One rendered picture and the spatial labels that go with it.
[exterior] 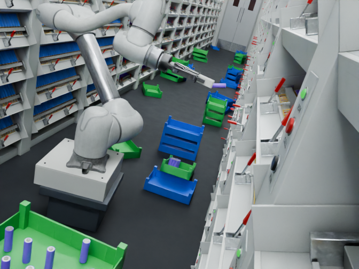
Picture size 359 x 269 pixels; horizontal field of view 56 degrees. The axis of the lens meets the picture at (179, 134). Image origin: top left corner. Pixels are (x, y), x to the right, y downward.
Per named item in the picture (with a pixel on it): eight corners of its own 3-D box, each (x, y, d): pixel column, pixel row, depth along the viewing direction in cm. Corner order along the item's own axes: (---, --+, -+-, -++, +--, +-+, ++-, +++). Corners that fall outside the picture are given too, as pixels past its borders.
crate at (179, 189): (142, 189, 211) (145, 178, 208) (152, 175, 229) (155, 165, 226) (188, 205, 207) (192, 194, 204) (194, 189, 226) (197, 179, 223)
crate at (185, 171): (166, 165, 249) (170, 154, 248) (193, 173, 246) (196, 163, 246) (159, 170, 219) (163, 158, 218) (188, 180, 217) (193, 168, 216)
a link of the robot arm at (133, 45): (140, 64, 136) (154, 34, 135) (106, 48, 136) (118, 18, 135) (145, 68, 147) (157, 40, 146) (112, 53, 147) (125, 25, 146)
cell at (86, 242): (85, 237, 83) (81, 257, 85) (81, 241, 81) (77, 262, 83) (92, 240, 82) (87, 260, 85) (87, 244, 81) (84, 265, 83)
